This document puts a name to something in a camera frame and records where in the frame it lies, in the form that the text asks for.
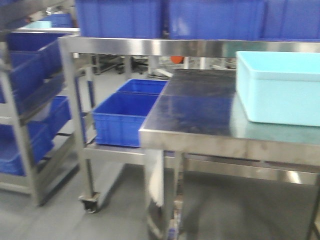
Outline far blue bin beside table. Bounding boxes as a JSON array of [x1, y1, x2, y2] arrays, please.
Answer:
[[116, 79, 167, 95]]

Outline blue bin beside table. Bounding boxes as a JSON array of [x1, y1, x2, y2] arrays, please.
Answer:
[[92, 92, 158, 148], [116, 79, 167, 95]]

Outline stainless steel work table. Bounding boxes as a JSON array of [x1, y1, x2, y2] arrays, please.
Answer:
[[139, 69, 320, 240]]

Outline near blue bin beside table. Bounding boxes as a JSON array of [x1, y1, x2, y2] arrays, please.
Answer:
[[92, 92, 158, 148]]

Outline lower blue bin left rack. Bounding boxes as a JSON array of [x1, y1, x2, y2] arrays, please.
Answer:
[[28, 95, 71, 139]]

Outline blue bin rack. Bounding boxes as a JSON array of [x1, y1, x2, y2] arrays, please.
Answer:
[[9, 51, 46, 103], [6, 32, 65, 77], [28, 95, 71, 139]]

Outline middle large blue upper crate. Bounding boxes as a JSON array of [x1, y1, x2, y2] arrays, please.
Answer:
[[168, 0, 266, 41]]

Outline large blue crate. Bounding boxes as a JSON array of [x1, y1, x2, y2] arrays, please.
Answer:
[[261, 0, 320, 41], [74, 0, 163, 39], [168, 0, 266, 41]]

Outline left large blue upper crate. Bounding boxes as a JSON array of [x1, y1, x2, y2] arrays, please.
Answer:
[[74, 0, 163, 39]]

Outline light blue plastic tub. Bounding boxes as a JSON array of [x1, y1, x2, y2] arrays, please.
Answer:
[[236, 51, 320, 127]]

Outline left steel rack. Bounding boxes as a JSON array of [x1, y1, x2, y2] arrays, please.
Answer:
[[0, 0, 75, 206]]

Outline middle blue bin left rack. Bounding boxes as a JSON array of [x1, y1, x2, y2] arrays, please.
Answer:
[[9, 51, 46, 103]]

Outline upper blue bin left rack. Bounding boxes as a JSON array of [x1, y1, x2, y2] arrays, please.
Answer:
[[6, 32, 65, 77]]

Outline right large blue upper crate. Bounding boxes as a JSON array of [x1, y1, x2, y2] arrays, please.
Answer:
[[261, 0, 320, 41]]

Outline stainless steel shelf frame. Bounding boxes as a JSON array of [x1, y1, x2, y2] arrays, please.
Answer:
[[59, 35, 320, 213]]

